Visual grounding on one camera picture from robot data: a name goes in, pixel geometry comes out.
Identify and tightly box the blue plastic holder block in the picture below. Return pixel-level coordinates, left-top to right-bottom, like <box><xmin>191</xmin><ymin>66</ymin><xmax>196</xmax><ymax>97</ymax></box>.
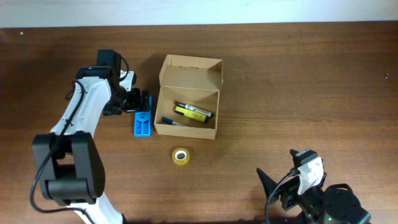
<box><xmin>134</xmin><ymin>96</ymin><xmax>153</xmax><ymax>138</ymax></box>

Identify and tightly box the yellow adhesive tape roll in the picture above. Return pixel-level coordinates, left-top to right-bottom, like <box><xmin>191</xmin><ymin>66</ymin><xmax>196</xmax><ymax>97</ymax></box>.
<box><xmin>172</xmin><ymin>147</ymin><xmax>190</xmax><ymax>166</ymax></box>

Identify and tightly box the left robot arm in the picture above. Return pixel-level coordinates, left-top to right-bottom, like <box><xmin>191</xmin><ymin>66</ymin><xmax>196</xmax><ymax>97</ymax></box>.
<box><xmin>29</xmin><ymin>50</ymin><xmax>151</xmax><ymax>223</ymax></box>

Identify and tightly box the blue whiteboard marker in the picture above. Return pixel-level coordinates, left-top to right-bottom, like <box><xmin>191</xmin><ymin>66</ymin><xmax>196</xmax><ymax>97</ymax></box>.
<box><xmin>162</xmin><ymin>116</ymin><xmax>184</xmax><ymax>127</ymax></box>

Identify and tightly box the open cardboard box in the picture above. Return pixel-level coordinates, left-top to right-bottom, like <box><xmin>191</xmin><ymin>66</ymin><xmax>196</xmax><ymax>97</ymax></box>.
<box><xmin>154</xmin><ymin>54</ymin><xmax>223</xmax><ymax>139</ymax></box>

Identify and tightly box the black whiteboard marker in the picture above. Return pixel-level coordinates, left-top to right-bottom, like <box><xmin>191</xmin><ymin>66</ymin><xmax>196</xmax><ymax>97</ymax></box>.
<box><xmin>174</xmin><ymin>101</ymin><xmax>214</xmax><ymax>118</ymax></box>

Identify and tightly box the yellow highlighter pen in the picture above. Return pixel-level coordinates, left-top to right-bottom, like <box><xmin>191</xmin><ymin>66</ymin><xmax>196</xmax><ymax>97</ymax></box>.
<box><xmin>174</xmin><ymin>106</ymin><xmax>209</xmax><ymax>123</ymax></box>

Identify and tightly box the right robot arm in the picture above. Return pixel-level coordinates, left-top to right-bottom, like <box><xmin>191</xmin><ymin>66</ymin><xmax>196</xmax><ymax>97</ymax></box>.
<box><xmin>256</xmin><ymin>149</ymin><xmax>371</xmax><ymax>224</ymax></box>

